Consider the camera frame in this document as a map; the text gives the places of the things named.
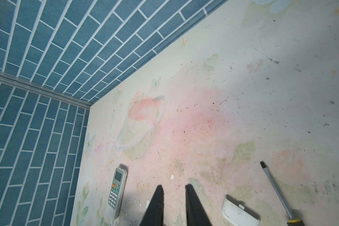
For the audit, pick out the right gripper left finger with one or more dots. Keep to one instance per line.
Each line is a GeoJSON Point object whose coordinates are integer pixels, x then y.
{"type": "Point", "coordinates": [155, 212]}

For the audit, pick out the white battery cover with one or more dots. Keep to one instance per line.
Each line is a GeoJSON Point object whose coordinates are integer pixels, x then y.
{"type": "Point", "coordinates": [237, 214]}

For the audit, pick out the white remote control near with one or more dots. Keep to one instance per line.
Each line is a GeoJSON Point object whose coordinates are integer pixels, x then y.
{"type": "Point", "coordinates": [116, 192]}

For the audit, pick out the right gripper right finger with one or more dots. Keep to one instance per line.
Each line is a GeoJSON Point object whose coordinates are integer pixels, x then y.
{"type": "Point", "coordinates": [195, 213]}

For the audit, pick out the left aluminium corner post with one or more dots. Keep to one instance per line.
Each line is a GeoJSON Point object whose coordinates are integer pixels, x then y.
{"type": "Point", "coordinates": [40, 90]}

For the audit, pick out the black yellow screwdriver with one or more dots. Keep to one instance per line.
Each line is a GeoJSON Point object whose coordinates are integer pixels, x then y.
{"type": "Point", "coordinates": [292, 221]}

